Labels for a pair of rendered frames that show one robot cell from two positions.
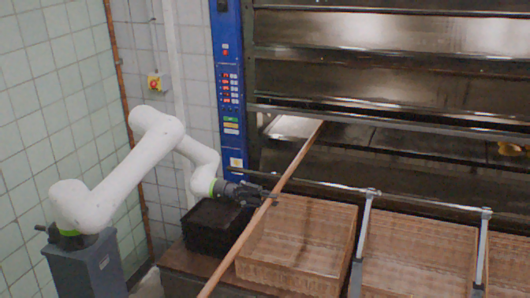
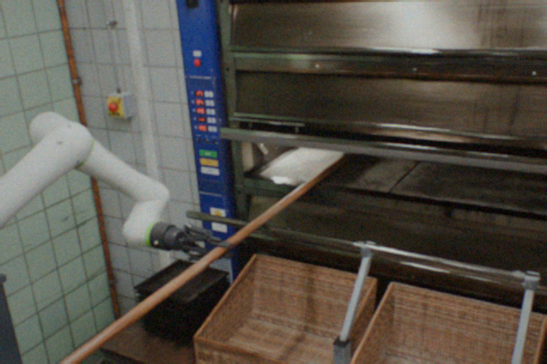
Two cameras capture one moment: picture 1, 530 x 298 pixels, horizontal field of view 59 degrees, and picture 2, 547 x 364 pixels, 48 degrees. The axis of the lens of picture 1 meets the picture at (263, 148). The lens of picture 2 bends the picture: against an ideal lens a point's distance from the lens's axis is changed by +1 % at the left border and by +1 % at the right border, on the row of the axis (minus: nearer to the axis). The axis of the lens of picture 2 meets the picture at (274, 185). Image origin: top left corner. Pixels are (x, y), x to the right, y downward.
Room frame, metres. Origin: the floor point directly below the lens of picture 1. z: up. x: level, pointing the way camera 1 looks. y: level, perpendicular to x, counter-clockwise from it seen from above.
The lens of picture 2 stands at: (0.01, -0.47, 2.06)
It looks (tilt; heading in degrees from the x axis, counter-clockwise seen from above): 21 degrees down; 9
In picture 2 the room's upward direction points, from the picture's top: 4 degrees counter-clockwise
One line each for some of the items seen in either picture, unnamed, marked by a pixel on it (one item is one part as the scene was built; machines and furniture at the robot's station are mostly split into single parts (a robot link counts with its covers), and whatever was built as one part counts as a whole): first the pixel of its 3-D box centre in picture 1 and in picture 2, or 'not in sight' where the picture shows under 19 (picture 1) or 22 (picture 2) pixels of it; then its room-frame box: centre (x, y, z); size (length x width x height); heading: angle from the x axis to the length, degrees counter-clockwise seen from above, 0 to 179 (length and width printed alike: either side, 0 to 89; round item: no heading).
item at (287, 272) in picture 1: (298, 240); (287, 323); (2.02, -0.17, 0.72); 0.56 x 0.49 x 0.28; 68
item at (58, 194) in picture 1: (72, 206); not in sight; (1.46, 0.72, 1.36); 0.16 x 0.13 x 0.19; 45
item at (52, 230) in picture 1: (65, 230); not in sight; (1.49, 0.78, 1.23); 0.26 x 0.15 x 0.06; 71
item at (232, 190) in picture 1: (237, 192); (182, 240); (1.78, 0.12, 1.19); 0.09 x 0.07 x 0.08; 67
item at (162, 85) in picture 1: (158, 81); (120, 104); (2.58, 0.60, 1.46); 0.10 x 0.07 x 0.10; 67
